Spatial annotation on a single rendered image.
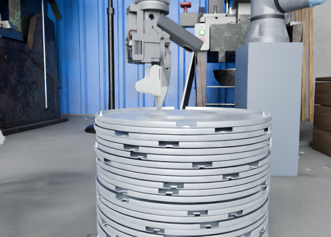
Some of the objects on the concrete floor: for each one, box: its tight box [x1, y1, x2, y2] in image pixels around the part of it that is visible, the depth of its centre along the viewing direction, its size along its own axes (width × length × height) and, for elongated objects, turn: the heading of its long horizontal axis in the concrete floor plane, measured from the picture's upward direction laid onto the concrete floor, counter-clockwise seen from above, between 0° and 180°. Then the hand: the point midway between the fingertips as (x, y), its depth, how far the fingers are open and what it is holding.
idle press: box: [0, 0, 81, 136], centre depth 232 cm, size 153×99×174 cm
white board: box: [180, 52, 197, 109], centre depth 218 cm, size 14×50×59 cm
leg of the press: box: [194, 7, 207, 107], centre depth 196 cm, size 92×12×90 cm
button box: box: [195, 23, 210, 107], centre depth 221 cm, size 145×25×62 cm
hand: (161, 102), depth 62 cm, fingers closed, pressing on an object
